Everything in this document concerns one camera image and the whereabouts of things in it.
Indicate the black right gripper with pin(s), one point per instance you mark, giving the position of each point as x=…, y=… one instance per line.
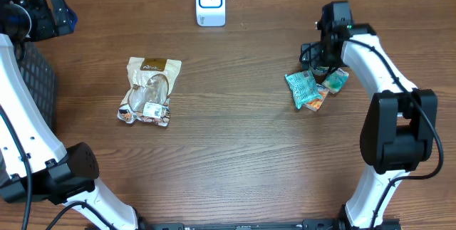
x=315, y=50

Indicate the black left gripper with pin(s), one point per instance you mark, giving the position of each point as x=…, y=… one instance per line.
x=57, y=14

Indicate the small teal white packet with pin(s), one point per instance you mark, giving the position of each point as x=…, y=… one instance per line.
x=335, y=81

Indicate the teal tissue packet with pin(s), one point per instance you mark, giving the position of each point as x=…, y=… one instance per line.
x=303, y=87

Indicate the orange white snack packet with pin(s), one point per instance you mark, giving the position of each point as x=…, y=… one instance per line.
x=316, y=103

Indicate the beige brown snack pouch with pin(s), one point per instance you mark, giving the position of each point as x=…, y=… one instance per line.
x=151, y=82

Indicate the green lid seasoning jar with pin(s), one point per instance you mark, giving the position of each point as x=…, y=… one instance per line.
x=319, y=70

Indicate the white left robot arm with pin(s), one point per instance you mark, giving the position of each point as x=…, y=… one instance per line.
x=35, y=165

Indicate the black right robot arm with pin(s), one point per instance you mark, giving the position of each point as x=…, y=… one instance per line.
x=398, y=140

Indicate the white barcode scanner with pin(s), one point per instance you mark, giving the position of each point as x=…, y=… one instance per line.
x=210, y=13

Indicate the dark grey mesh basket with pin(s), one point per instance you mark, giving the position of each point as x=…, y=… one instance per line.
x=40, y=80

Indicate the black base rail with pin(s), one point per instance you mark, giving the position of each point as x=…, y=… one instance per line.
x=231, y=226

